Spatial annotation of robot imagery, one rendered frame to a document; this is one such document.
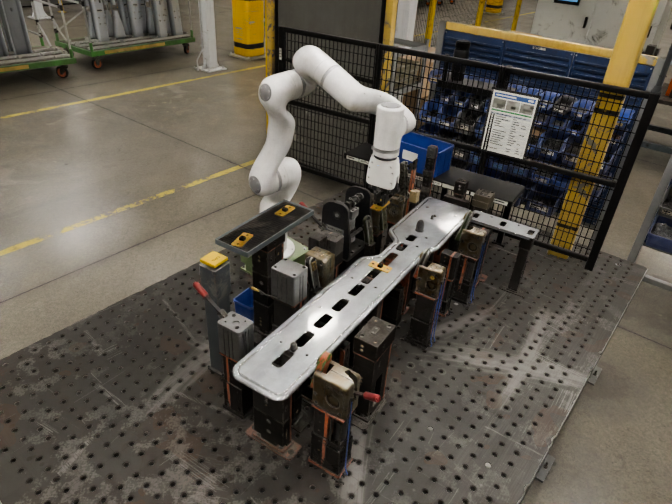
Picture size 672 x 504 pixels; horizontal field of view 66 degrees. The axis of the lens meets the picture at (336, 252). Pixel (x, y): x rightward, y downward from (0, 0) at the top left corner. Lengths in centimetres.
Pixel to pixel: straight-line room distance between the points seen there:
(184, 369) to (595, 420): 206
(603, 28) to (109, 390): 765
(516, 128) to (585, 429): 152
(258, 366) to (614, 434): 203
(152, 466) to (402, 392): 82
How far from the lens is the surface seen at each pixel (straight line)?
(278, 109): 188
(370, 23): 410
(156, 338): 208
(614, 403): 320
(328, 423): 149
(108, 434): 181
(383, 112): 162
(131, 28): 965
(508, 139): 264
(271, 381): 145
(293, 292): 166
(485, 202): 243
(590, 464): 286
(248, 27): 946
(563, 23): 855
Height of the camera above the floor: 205
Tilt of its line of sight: 32 degrees down
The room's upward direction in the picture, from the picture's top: 4 degrees clockwise
